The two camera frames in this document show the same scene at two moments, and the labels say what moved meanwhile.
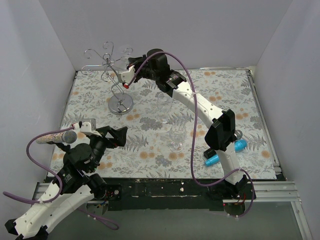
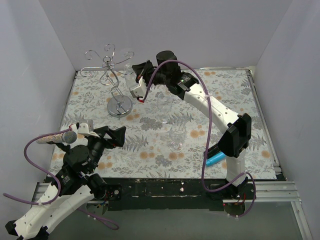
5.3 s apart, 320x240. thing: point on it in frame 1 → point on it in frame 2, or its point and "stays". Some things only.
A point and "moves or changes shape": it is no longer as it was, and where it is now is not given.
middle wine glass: (164, 102) stays
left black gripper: (107, 138) stays
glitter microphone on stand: (67, 137) stays
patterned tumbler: (121, 63) moves or changes shape
